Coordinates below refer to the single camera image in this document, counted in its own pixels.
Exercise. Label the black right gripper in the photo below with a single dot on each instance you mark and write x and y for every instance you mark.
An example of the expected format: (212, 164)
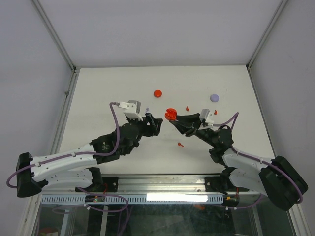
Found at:
(189, 119)

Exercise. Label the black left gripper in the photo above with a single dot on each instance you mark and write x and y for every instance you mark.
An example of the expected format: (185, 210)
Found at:
(153, 129)

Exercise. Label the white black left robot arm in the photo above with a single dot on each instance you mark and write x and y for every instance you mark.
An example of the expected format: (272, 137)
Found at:
(78, 168)

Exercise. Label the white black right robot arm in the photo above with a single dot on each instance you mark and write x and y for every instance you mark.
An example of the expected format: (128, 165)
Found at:
(274, 178)

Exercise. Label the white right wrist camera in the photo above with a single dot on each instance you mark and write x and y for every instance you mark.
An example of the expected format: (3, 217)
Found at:
(206, 118)

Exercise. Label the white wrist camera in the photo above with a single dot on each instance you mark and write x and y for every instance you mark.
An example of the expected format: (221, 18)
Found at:
(206, 118)
(131, 109)

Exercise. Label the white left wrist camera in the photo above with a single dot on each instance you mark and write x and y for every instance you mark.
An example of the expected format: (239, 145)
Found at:
(131, 109)

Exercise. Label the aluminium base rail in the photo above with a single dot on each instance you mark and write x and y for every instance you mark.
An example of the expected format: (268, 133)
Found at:
(128, 184)

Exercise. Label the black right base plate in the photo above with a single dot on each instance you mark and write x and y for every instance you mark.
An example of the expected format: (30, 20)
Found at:
(221, 184)

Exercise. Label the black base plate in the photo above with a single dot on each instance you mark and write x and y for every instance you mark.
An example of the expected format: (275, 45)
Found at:
(221, 184)
(103, 185)

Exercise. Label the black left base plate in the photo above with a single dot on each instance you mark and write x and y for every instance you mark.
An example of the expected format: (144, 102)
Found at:
(103, 185)

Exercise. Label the aluminium frame post right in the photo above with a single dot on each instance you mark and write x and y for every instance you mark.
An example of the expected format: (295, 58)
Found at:
(276, 15)

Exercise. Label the aluminium frame post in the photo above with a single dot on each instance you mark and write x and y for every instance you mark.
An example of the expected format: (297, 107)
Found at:
(53, 34)
(276, 15)

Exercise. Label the aluminium frame post left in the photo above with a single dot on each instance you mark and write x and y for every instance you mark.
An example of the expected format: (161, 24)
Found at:
(53, 34)

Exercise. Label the grey slotted cable tray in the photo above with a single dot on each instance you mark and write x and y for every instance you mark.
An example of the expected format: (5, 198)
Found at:
(150, 198)

